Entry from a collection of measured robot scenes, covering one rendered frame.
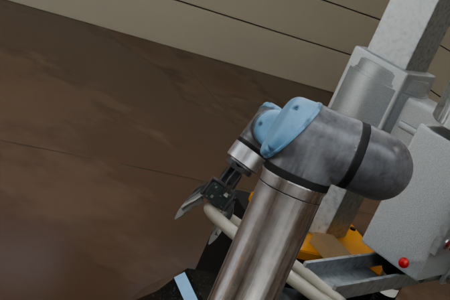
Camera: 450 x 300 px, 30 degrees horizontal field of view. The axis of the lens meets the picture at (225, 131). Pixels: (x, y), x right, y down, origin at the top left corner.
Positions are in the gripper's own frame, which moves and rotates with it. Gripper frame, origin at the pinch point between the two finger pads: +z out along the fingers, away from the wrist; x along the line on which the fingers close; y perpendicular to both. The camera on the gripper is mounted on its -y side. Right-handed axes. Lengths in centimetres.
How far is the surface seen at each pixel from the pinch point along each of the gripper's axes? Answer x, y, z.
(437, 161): 43, -35, -54
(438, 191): 49, -36, -48
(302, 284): 27.8, 23.9, -7.0
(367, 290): 48, -31, -12
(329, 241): 39, -125, -15
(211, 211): 1.7, 11.8, -7.1
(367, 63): 10, -112, -79
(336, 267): 38, -35, -12
